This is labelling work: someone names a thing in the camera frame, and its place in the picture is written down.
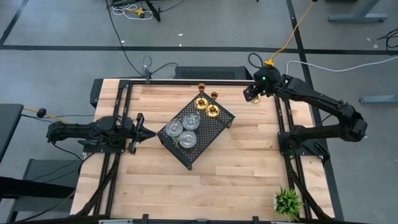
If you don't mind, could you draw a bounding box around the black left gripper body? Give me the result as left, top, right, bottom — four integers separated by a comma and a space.
123, 113, 146, 155

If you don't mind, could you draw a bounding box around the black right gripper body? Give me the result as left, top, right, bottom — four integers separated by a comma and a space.
243, 65, 282, 103

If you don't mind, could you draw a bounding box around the silver tin candle can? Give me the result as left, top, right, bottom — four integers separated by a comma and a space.
177, 129, 198, 149
165, 119, 184, 138
182, 113, 201, 131

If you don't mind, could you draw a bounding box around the black computer case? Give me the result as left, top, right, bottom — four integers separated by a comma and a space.
174, 65, 254, 80

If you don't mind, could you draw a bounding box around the black perforated metal riser shelf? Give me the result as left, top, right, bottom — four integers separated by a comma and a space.
156, 91, 236, 171

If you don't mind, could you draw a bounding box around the grey table foot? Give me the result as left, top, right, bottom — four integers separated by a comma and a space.
359, 95, 398, 105
328, 0, 389, 24

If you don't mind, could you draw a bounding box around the black beam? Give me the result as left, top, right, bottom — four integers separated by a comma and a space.
0, 176, 75, 200

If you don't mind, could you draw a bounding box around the small green potted plant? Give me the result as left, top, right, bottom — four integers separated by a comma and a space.
272, 186, 304, 222

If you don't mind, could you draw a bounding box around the black desk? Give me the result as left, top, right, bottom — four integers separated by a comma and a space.
0, 103, 24, 162

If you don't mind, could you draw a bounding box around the yellow extension cable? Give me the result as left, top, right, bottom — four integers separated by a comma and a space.
264, 1, 317, 67

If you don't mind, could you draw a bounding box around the black aluminium table frame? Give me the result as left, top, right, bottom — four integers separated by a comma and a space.
74, 79, 335, 224

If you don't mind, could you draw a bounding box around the white floor cable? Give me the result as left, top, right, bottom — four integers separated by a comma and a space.
285, 55, 398, 75

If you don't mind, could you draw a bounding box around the black cable conduit bundle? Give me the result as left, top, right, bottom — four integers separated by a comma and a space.
284, 155, 332, 221
74, 154, 123, 217

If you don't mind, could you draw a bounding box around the thin black floor cable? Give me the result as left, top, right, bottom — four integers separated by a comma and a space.
105, 0, 180, 78

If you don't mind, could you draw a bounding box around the yellow cable with black knob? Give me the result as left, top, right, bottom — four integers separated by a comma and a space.
23, 106, 68, 124

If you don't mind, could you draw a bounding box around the white coiled cable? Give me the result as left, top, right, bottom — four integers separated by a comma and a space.
111, 3, 155, 21

